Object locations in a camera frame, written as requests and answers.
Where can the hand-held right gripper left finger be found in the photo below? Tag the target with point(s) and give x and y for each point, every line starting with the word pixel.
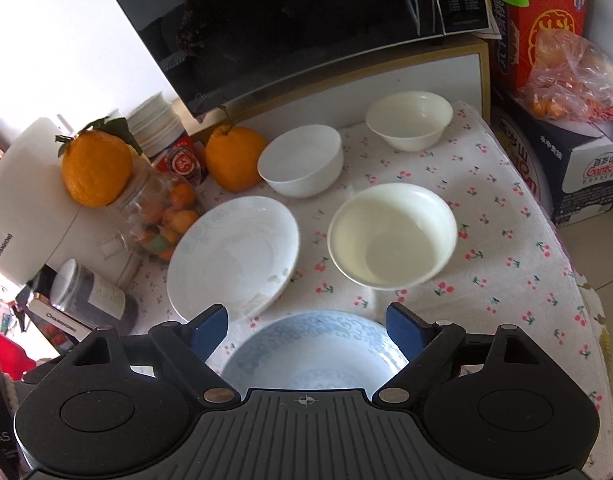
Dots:
pixel 209 331

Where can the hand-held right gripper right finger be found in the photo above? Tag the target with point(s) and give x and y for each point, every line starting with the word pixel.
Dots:
pixel 404 331

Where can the white plate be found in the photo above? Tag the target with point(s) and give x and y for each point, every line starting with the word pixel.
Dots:
pixel 231 255

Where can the large cream bowl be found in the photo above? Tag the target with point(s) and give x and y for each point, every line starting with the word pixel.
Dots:
pixel 391 240

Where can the blue patterned plate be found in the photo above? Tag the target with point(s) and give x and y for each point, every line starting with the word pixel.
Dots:
pixel 306 355

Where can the white round bowl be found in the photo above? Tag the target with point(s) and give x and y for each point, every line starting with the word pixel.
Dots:
pixel 301 165

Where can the cream bowl with flared rim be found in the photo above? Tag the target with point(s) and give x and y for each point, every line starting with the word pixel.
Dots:
pixel 409 120

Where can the stack of white bowls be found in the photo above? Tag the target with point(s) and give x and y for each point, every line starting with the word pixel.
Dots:
pixel 154 122

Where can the dark jar with white lid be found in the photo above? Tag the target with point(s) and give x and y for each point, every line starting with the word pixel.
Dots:
pixel 94 290

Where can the glass jar of kumquats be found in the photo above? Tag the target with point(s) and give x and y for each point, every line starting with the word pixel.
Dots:
pixel 169 215

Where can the cherry print table cloth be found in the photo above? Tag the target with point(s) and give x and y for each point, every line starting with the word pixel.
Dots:
pixel 506 240

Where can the printed appliance box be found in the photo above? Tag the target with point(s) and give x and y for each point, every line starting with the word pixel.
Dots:
pixel 51 325

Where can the red snack packet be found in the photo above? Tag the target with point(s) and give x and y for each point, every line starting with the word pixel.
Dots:
pixel 181 160

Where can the orange with green leaves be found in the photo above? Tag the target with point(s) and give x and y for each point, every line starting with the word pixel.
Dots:
pixel 94 170

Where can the red cloth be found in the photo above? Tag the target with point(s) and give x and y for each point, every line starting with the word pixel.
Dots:
pixel 9 360

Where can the white kitchen appliance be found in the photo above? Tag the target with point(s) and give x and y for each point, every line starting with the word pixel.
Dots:
pixel 26 210

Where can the dark blue carton box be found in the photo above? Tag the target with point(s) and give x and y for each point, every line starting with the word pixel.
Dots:
pixel 586 170

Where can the white cabinet with wooden edge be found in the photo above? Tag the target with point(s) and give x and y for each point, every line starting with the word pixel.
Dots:
pixel 426 72

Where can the plastic bag of oranges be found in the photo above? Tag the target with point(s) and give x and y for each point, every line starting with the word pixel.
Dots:
pixel 571 80

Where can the black microwave oven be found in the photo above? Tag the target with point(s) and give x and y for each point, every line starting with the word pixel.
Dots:
pixel 286 25

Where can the red carton box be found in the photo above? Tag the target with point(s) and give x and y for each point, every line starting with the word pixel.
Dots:
pixel 546 10

